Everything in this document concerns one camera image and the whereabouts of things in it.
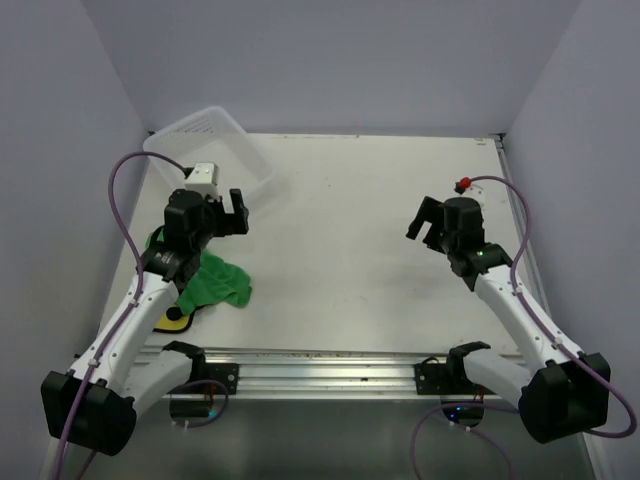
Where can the white plastic basket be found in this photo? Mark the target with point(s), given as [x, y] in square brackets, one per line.
[212, 135]

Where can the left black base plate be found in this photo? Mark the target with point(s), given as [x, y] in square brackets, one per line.
[225, 373]

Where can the aluminium mounting rail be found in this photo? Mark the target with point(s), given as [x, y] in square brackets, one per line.
[308, 375]

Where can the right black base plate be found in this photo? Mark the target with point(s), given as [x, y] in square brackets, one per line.
[432, 377]

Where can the yellow microfiber towel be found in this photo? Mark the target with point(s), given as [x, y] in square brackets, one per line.
[174, 321]

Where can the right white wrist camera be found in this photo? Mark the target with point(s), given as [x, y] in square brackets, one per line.
[465, 187]

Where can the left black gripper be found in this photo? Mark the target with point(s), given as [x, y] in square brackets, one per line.
[229, 223]

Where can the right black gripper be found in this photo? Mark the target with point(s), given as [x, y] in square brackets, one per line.
[431, 211]

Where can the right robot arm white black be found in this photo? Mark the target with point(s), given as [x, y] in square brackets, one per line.
[557, 391]

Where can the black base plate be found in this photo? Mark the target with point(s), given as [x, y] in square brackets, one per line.
[432, 377]
[225, 373]

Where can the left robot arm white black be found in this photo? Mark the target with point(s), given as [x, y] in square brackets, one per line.
[96, 403]

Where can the green microfiber towel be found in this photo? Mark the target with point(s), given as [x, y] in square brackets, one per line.
[214, 281]

